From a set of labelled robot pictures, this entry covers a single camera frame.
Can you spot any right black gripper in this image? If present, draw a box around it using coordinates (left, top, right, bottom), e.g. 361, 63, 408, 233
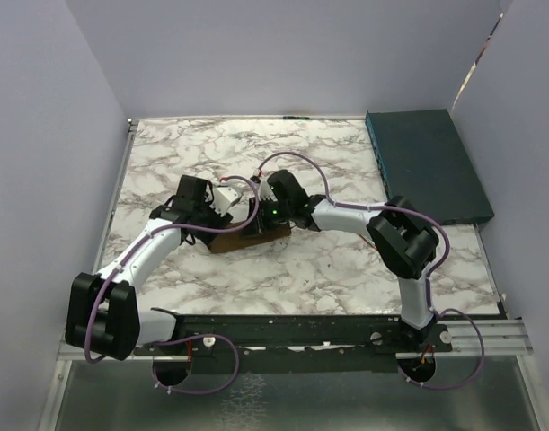
240, 196, 292, 239

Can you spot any brown cloth napkin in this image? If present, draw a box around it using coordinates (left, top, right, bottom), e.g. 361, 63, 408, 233
208, 223, 291, 254

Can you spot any copper iridescent fork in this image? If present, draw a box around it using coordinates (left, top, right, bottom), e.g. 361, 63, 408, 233
361, 237, 377, 250

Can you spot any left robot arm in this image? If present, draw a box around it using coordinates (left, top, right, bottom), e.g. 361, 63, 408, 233
65, 175, 242, 360

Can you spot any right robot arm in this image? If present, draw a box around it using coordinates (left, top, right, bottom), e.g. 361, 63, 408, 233
250, 170, 439, 351

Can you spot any dark teal flat box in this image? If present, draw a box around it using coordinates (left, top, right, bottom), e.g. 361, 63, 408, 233
365, 109, 494, 225

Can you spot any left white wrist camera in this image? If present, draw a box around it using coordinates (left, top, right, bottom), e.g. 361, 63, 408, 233
210, 185, 242, 216

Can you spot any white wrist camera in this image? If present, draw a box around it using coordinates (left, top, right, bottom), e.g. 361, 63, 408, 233
210, 185, 242, 216
253, 177, 277, 202

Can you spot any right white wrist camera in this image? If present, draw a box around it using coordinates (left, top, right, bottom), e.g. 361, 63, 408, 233
253, 177, 277, 202

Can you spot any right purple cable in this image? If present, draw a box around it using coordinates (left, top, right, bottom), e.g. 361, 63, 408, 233
253, 152, 486, 391

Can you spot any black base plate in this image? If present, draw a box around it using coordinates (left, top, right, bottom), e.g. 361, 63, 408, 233
75, 313, 455, 374

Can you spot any aluminium rail frame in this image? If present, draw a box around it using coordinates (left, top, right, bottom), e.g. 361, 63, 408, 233
56, 321, 534, 360

